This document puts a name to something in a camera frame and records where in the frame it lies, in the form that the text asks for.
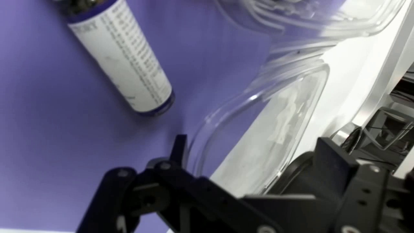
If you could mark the purple mat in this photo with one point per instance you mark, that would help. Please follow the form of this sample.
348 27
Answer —
43 150

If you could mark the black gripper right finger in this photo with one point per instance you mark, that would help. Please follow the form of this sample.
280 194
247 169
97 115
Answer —
344 198

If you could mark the small white bottle blue cap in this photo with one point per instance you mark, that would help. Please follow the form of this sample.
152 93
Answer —
124 59

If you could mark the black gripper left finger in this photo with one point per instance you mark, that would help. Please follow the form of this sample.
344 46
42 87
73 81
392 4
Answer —
172 189

